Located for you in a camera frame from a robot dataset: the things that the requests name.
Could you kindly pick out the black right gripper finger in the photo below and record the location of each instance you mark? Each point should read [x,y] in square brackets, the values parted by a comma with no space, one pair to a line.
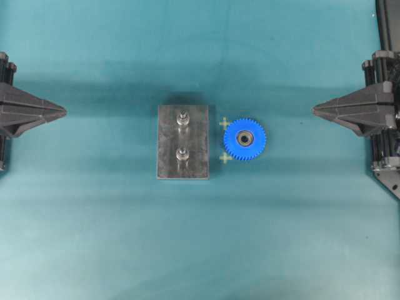
[363,125]
[375,94]

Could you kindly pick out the upper metal shaft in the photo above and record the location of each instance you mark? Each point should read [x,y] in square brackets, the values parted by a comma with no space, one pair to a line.
[183,119]

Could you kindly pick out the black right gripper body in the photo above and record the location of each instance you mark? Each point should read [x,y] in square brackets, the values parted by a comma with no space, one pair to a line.
[384,66]

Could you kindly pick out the grey metal base plate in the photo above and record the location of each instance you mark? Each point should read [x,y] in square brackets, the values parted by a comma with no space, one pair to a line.
[194,137]

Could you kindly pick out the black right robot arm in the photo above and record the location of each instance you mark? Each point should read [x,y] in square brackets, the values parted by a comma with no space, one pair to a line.
[373,111]

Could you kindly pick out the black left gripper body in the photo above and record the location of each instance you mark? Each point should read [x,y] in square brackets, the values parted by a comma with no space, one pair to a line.
[7,75]

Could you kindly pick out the large blue plastic gear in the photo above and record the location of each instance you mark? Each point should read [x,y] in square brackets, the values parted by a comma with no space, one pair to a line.
[244,139]

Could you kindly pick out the metal shaft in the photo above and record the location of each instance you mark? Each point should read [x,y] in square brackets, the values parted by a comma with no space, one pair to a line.
[182,154]
[183,119]

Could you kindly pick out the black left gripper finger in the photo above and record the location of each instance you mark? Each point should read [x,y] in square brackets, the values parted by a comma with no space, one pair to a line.
[11,95]
[17,128]

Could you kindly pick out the lower metal shaft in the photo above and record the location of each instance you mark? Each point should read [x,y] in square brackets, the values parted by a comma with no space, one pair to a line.
[182,154]

